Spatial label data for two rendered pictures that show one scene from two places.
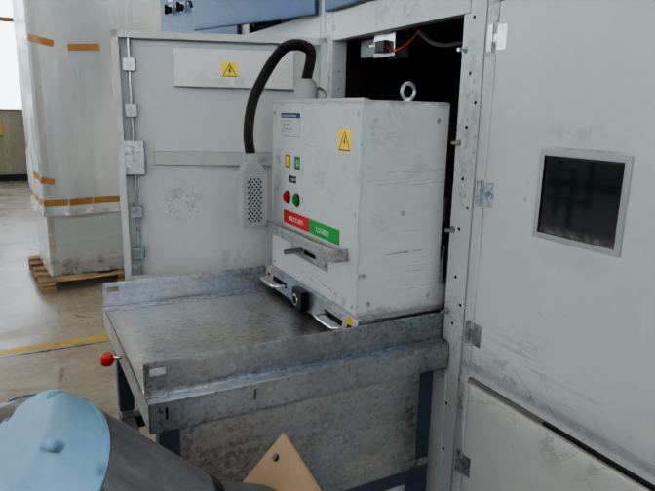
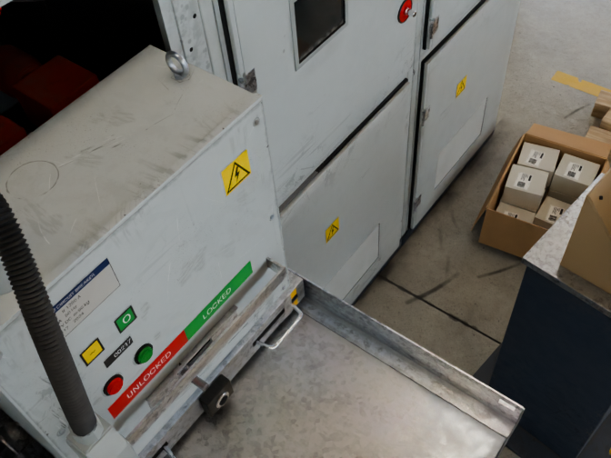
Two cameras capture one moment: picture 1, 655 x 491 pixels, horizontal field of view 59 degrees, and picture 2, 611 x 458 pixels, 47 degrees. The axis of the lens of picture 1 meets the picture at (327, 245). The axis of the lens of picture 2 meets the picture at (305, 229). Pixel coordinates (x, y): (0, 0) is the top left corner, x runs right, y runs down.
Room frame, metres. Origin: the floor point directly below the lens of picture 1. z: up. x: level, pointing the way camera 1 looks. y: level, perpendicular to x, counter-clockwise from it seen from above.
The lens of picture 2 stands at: (1.44, 0.64, 2.03)
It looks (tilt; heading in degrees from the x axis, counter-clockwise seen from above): 51 degrees down; 250
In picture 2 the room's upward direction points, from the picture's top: 6 degrees counter-clockwise
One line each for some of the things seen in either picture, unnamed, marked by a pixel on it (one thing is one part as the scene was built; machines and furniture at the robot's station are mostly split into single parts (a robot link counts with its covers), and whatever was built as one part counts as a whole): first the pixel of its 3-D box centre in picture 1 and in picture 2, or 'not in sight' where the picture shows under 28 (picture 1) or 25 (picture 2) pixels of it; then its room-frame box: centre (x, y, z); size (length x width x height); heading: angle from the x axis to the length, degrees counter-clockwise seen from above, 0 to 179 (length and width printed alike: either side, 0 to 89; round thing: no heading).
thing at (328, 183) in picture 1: (308, 201); (178, 314); (1.44, 0.05, 1.15); 0.48 x 0.01 x 0.48; 28
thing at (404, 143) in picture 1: (395, 194); (65, 236); (1.56, -0.18, 1.15); 0.51 x 0.50 x 0.48; 118
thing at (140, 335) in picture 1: (262, 332); (267, 444); (1.38, 0.16, 0.82); 0.68 x 0.62 x 0.06; 118
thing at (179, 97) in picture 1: (226, 161); not in sight; (1.81, 0.32, 1.21); 0.63 x 0.07 x 0.74; 99
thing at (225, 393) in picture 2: (298, 298); (217, 395); (1.43, 0.07, 0.90); 0.06 x 0.03 x 0.05; 28
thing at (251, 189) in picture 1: (252, 194); (107, 455); (1.59, 0.21, 1.14); 0.08 x 0.05 x 0.17; 118
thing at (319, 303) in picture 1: (312, 297); (201, 384); (1.44, 0.04, 0.90); 0.54 x 0.05 x 0.06; 28
